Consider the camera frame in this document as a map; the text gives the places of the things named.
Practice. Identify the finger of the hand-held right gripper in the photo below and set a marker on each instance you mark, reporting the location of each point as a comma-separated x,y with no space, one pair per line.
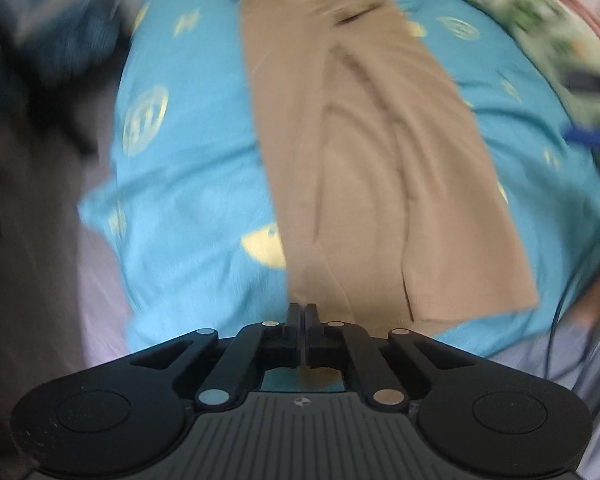
587,136

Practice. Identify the green cartoon printed blanket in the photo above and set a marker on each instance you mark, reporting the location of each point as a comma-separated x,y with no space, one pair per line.
520,15

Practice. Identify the tan printed t-shirt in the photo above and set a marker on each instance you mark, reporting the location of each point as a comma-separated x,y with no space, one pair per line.
370,160

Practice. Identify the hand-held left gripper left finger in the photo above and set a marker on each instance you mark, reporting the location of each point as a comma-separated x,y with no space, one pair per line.
295,332

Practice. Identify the blue covered chair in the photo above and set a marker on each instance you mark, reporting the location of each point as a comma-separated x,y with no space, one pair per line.
80,25

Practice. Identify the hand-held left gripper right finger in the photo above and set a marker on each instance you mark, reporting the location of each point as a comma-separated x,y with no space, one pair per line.
314,332

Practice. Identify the teal printed bed sheet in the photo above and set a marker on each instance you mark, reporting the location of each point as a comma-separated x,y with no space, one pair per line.
195,160

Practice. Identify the lavender mattress cover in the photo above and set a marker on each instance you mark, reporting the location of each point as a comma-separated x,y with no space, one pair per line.
105,320

